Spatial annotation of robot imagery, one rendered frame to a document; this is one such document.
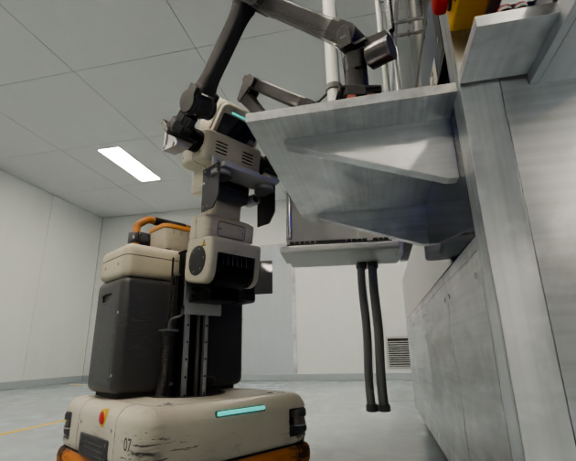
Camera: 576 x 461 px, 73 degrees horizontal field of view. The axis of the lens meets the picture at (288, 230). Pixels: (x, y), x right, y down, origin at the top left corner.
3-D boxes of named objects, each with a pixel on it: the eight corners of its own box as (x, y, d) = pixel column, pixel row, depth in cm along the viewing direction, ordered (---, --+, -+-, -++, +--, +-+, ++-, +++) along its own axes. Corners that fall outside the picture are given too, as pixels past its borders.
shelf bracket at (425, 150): (456, 183, 77) (447, 125, 81) (459, 176, 74) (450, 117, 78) (288, 199, 84) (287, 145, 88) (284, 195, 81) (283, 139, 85)
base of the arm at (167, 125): (189, 134, 148) (160, 122, 140) (199, 115, 145) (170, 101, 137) (197, 145, 142) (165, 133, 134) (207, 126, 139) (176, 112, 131)
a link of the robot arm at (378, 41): (352, 45, 104) (336, 29, 97) (393, 22, 97) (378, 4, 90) (359, 86, 102) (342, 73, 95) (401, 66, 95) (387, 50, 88)
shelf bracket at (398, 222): (428, 246, 124) (423, 207, 128) (429, 243, 121) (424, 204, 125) (321, 253, 131) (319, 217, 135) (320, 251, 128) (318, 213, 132)
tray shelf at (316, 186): (445, 213, 134) (444, 208, 135) (506, 83, 69) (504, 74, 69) (306, 225, 144) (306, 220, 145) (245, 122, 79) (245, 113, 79)
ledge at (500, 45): (549, 70, 66) (546, 60, 66) (587, 7, 54) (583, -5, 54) (459, 83, 69) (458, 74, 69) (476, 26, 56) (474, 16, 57)
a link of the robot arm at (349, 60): (349, 66, 102) (338, 53, 98) (374, 53, 98) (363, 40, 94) (351, 88, 100) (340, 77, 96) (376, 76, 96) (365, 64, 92)
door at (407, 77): (410, 156, 169) (396, 45, 186) (419, 90, 125) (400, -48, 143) (408, 156, 169) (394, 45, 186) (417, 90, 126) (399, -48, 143)
